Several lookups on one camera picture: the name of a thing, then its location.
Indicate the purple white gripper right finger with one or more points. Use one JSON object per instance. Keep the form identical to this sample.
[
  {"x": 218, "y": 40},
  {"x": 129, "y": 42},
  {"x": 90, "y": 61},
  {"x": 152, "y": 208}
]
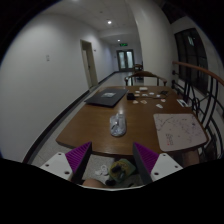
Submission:
[{"x": 153, "y": 166}]

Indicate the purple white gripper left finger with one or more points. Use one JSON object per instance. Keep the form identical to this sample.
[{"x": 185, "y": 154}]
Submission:
[{"x": 68, "y": 165}]

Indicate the small black box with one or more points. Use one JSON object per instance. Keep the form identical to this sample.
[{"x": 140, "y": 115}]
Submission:
[{"x": 130, "y": 96}]

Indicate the black closed laptop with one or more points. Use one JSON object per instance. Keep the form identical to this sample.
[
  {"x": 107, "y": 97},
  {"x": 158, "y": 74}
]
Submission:
[{"x": 108, "y": 97}]

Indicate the white card on table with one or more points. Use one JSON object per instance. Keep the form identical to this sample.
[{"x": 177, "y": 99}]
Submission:
[{"x": 143, "y": 88}]

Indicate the wooden armchair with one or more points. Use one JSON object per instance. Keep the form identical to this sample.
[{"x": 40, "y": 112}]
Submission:
[{"x": 144, "y": 74}]

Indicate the glass double door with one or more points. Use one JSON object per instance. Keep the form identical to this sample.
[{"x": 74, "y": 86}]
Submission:
[{"x": 125, "y": 60}]

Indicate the wooden stair handrail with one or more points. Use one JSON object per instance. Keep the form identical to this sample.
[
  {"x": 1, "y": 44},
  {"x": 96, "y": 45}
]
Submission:
[{"x": 203, "y": 70}]

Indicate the beige side door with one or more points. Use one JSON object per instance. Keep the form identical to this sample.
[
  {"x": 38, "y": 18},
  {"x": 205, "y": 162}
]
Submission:
[{"x": 89, "y": 63}]

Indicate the dark framed window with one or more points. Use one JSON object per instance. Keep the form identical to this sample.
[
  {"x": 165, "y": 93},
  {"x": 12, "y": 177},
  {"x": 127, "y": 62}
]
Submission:
[{"x": 191, "y": 50}]

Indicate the green exit sign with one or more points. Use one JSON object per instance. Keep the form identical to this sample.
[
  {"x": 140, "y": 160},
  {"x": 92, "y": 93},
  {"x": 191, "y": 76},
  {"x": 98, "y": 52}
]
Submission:
[{"x": 123, "y": 44}]

